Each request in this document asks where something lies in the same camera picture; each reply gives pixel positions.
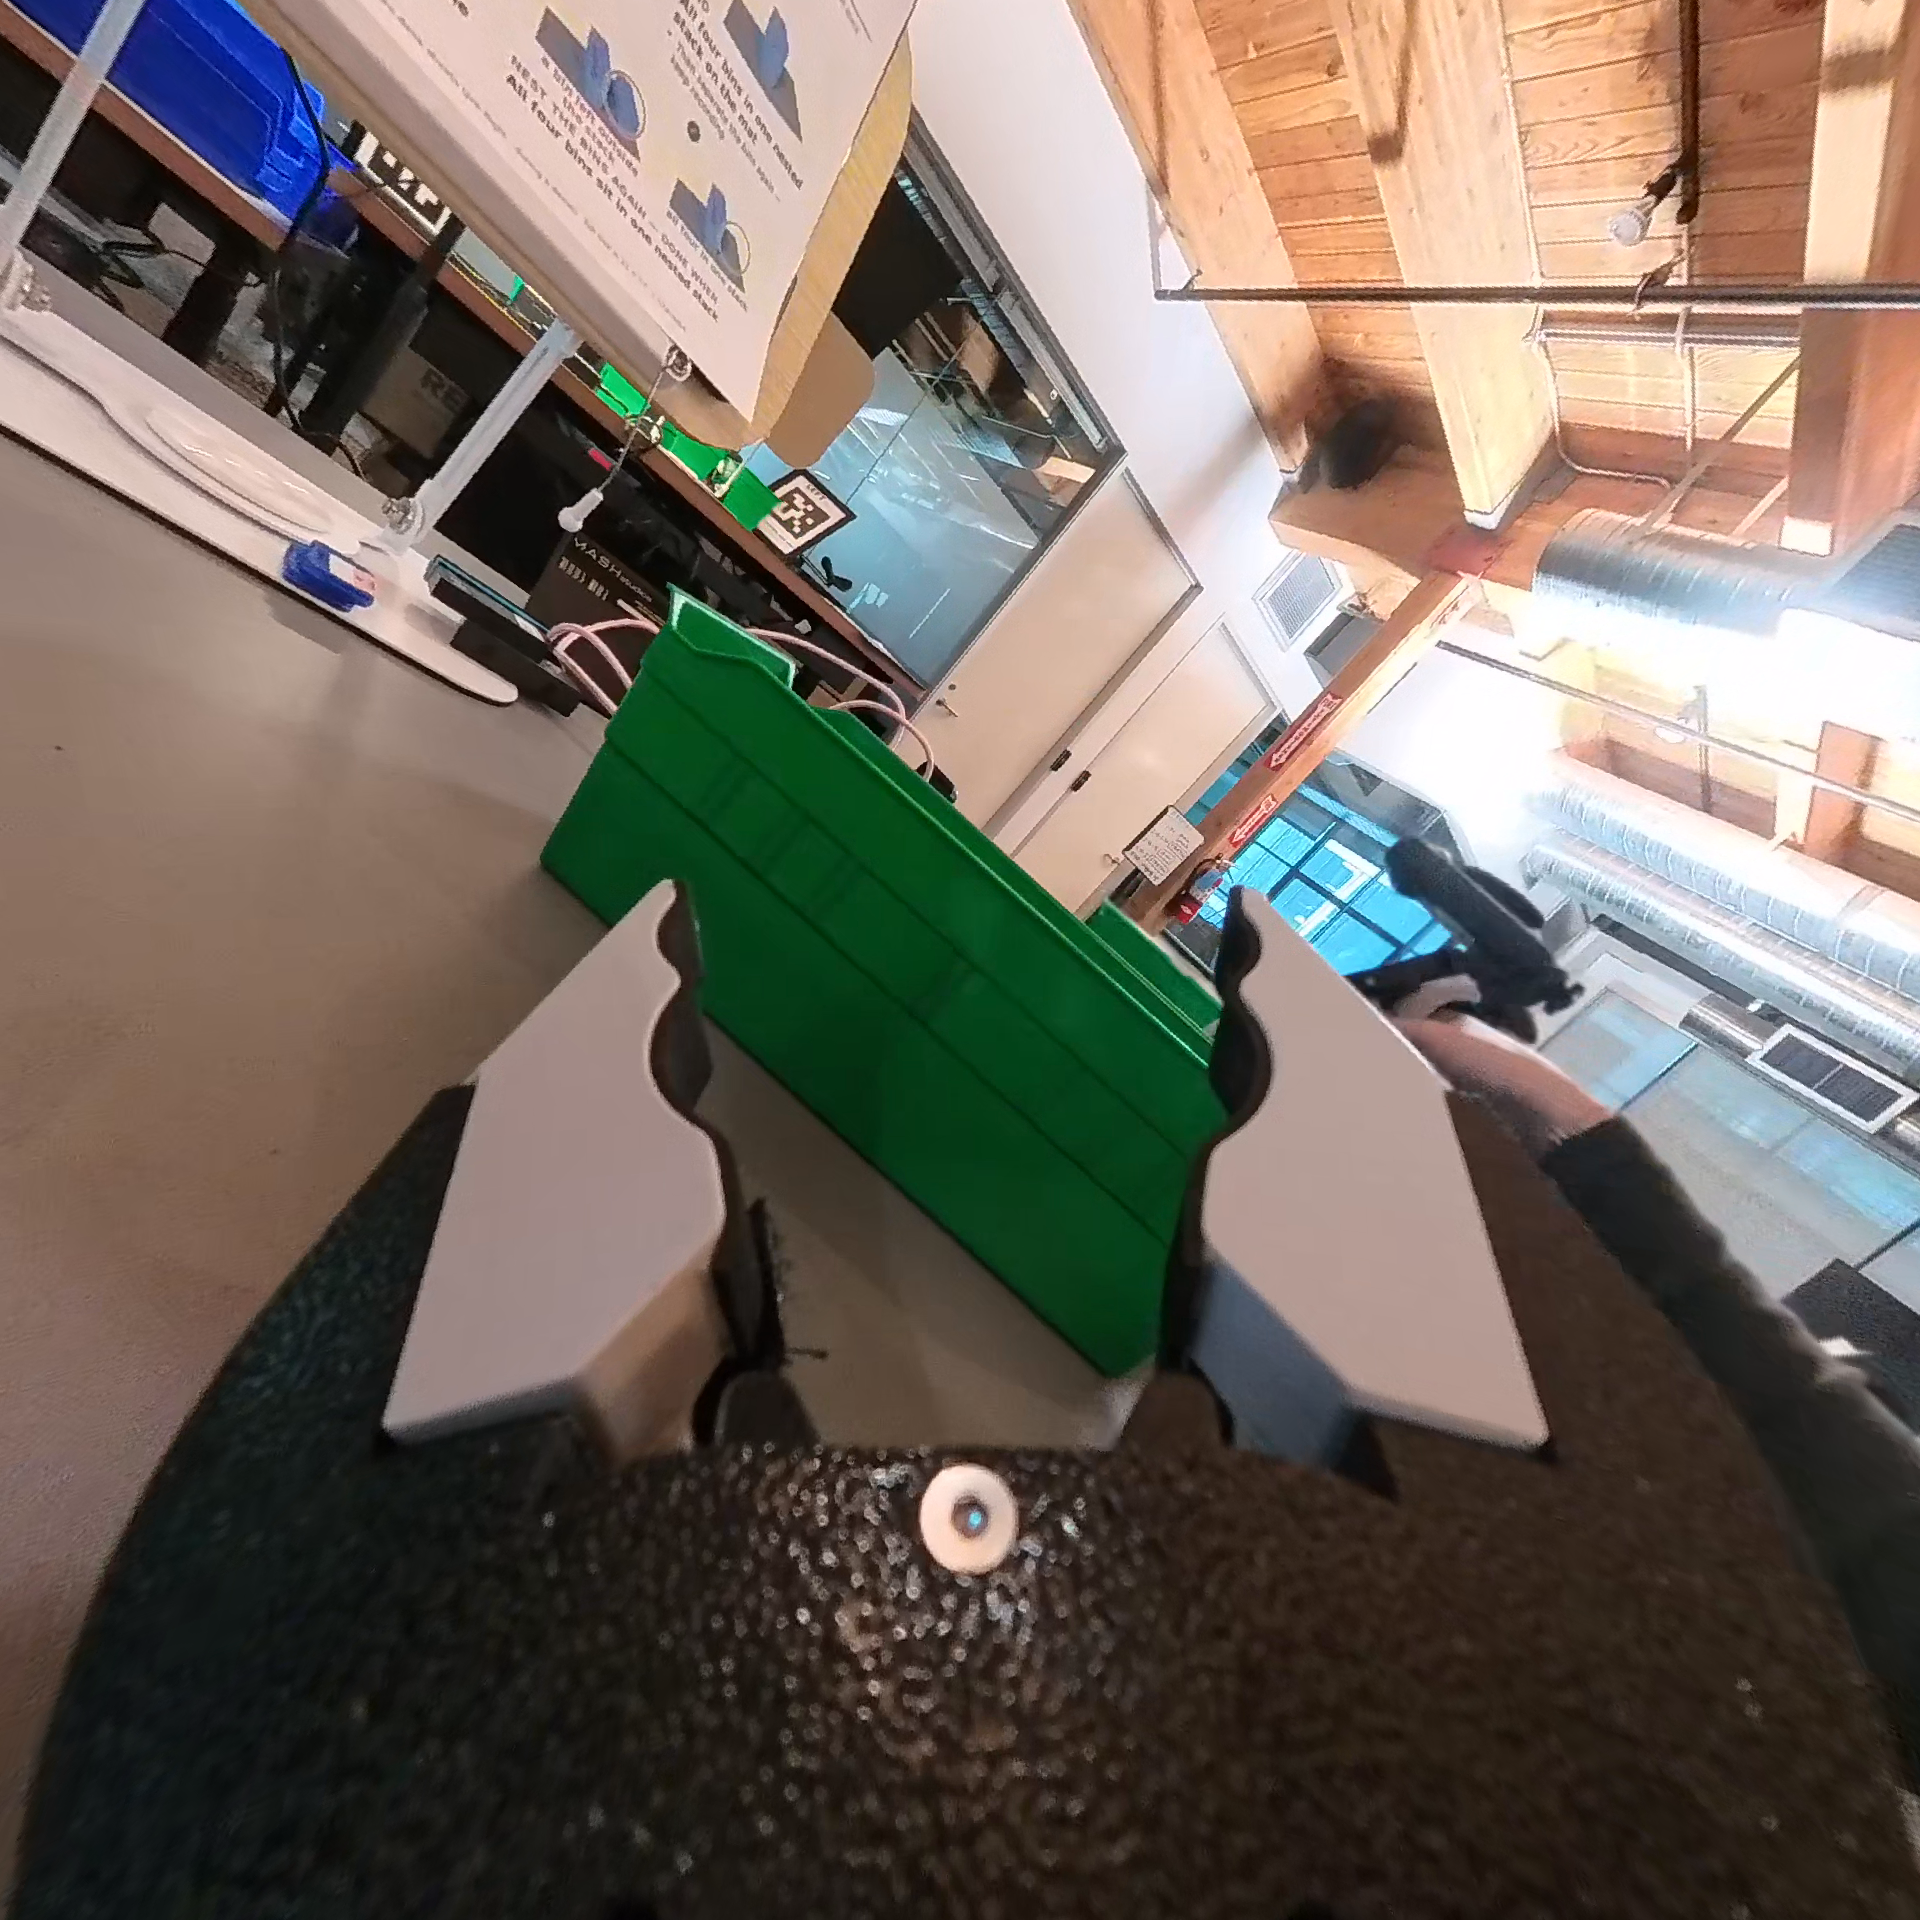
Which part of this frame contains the glass partition window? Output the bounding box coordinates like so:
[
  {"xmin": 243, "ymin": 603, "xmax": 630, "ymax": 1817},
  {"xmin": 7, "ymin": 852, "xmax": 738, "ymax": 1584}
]
[{"xmin": 810, "ymin": 119, "xmax": 1127, "ymax": 693}]

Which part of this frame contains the ceiling vent grille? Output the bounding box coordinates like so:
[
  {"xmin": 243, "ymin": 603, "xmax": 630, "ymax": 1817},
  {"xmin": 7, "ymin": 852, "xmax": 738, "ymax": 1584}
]
[{"xmin": 1746, "ymin": 1019, "xmax": 1920, "ymax": 1133}]

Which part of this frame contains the black ceiling speaker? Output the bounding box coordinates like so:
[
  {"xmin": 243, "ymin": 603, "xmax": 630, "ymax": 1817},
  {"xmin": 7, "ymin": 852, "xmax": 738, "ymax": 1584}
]
[{"xmin": 1303, "ymin": 397, "xmax": 1408, "ymax": 496}]

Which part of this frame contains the small green bin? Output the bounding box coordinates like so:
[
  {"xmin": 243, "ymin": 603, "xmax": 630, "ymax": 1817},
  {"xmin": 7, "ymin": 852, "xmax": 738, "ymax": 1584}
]
[{"xmin": 599, "ymin": 352, "xmax": 783, "ymax": 508}]

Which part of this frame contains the person's right forearm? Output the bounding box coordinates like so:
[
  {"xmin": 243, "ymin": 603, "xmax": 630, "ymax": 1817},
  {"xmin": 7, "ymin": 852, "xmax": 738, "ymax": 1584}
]
[{"xmin": 1544, "ymin": 1111, "xmax": 1920, "ymax": 1636}]

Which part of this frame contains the brown wooden table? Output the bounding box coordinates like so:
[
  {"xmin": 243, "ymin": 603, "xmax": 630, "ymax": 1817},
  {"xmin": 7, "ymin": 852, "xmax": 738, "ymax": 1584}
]
[{"xmin": 0, "ymin": 0, "xmax": 924, "ymax": 707}]

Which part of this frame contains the flat black box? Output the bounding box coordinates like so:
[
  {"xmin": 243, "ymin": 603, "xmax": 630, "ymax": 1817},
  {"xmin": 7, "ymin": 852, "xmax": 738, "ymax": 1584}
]
[{"xmin": 450, "ymin": 612, "xmax": 584, "ymax": 711}]

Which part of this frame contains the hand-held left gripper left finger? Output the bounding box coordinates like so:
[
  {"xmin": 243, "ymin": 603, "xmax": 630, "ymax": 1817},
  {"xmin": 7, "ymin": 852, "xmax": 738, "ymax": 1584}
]
[{"xmin": 380, "ymin": 880, "xmax": 748, "ymax": 1471}]

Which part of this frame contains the black white fiducial tag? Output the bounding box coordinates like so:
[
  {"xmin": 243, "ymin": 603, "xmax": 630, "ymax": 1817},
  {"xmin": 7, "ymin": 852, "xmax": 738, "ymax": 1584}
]
[
  {"xmin": 336, "ymin": 128, "xmax": 460, "ymax": 234},
  {"xmin": 750, "ymin": 469, "xmax": 858, "ymax": 561}
]

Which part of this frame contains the white wall panel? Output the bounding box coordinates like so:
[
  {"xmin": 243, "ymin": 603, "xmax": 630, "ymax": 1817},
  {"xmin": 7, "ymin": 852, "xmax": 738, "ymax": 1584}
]
[{"xmin": 908, "ymin": 469, "xmax": 1203, "ymax": 736}]

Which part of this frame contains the wall vent grille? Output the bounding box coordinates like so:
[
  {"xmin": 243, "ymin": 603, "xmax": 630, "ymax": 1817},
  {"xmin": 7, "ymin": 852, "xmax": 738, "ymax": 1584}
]
[{"xmin": 1252, "ymin": 552, "xmax": 1340, "ymax": 647}]

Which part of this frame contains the black printed box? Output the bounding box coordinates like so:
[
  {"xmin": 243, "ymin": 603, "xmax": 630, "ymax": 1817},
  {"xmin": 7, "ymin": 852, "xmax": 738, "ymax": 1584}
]
[{"xmin": 526, "ymin": 516, "xmax": 680, "ymax": 634}]

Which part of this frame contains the pink cable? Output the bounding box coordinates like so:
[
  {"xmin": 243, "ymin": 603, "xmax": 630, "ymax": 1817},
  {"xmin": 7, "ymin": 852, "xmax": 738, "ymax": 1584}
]
[{"xmin": 547, "ymin": 620, "xmax": 940, "ymax": 788}]

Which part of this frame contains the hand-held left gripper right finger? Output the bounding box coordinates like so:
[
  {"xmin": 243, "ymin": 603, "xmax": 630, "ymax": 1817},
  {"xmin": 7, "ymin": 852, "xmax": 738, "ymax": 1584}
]
[{"xmin": 1181, "ymin": 885, "xmax": 1551, "ymax": 1471}]

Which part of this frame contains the silver ventilation duct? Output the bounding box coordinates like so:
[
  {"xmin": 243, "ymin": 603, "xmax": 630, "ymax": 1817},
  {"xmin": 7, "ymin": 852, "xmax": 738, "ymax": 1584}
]
[
  {"xmin": 1528, "ymin": 508, "xmax": 1920, "ymax": 640},
  {"xmin": 1522, "ymin": 779, "xmax": 1920, "ymax": 1039}
]

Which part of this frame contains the person's right hand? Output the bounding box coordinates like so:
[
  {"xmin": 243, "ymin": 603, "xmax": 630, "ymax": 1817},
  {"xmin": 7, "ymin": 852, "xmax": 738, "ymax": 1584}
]
[{"xmin": 1411, "ymin": 1015, "xmax": 1619, "ymax": 1154}]

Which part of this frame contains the green plastic bin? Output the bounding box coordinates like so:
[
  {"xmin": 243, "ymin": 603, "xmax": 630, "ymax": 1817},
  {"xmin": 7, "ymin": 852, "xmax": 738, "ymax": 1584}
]
[
  {"xmin": 645, "ymin": 588, "xmax": 1224, "ymax": 1156},
  {"xmin": 540, "ymin": 661, "xmax": 1203, "ymax": 1375},
  {"xmin": 1078, "ymin": 897, "xmax": 1224, "ymax": 1039}
]

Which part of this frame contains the blue plastic bin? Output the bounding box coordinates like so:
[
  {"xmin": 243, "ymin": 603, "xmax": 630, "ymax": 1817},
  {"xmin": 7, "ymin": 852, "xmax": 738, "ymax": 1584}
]
[{"xmin": 16, "ymin": 0, "xmax": 359, "ymax": 204}]

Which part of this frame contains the white door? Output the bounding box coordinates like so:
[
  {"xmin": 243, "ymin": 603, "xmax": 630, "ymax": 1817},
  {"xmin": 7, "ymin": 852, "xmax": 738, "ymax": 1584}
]
[{"xmin": 982, "ymin": 618, "xmax": 1280, "ymax": 909}]

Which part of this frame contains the black ceiling pipe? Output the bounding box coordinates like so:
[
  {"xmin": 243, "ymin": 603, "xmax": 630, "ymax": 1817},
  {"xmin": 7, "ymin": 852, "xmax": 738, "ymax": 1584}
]
[
  {"xmin": 1671, "ymin": 0, "xmax": 1704, "ymax": 226},
  {"xmin": 1151, "ymin": 277, "xmax": 1920, "ymax": 314}
]

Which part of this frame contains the white instruction sheet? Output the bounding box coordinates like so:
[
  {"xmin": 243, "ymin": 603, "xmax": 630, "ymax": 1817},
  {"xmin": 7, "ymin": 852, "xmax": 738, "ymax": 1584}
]
[{"xmin": 256, "ymin": 0, "xmax": 922, "ymax": 431}]

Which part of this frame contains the outside window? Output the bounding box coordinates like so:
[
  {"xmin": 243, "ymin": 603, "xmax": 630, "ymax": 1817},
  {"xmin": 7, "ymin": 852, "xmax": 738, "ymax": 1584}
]
[{"xmin": 1171, "ymin": 749, "xmax": 1464, "ymax": 985}]

